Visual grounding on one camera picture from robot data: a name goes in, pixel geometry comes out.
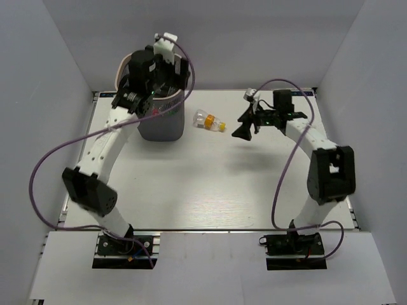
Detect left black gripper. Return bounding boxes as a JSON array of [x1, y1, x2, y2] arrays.
[[146, 46, 190, 95]]

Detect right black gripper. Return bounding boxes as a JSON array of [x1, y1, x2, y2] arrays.
[[231, 102, 279, 141]]

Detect clear bottle red label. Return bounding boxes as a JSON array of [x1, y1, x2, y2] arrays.
[[151, 107, 168, 117]]

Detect clear bottle orange cap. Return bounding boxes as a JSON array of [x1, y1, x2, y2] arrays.
[[193, 109, 226, 132]]

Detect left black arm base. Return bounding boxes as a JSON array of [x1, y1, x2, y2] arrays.
[[92, 231, 160, 270]]

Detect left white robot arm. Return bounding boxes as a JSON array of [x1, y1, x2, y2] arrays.
[[62, 41, 190, 254]]

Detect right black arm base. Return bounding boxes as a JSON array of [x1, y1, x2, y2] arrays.
[[259, 233, 327, 271]]

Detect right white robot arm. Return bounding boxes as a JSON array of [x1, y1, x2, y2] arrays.
[[232, 88, 355, 254]]

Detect grey mesh waste bin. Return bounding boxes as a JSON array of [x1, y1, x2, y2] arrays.
[[112, 54, 185, 142]]

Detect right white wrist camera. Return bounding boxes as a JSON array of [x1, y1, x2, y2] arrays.
[[244, 88, 260, 112]]

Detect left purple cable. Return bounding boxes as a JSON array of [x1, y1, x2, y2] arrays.
[[29, 33, 195, 269]]

